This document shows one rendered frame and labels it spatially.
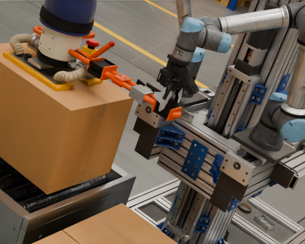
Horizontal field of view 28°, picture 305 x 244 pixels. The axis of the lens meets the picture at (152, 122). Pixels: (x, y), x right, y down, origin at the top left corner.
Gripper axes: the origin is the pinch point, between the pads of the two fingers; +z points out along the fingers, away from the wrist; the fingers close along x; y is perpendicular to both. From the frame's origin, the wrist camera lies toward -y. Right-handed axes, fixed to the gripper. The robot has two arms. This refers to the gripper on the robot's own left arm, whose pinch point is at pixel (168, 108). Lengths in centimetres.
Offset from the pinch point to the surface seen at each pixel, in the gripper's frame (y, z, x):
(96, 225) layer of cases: 11, 62, 6
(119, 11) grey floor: 346, 117, -419
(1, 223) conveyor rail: 34, 66, 37
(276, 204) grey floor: 3, 117, -206
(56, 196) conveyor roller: 35, 62, 7
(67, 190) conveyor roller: 35, 62, 0
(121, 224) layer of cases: 6, 62, -5
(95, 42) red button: 79, 12, -47
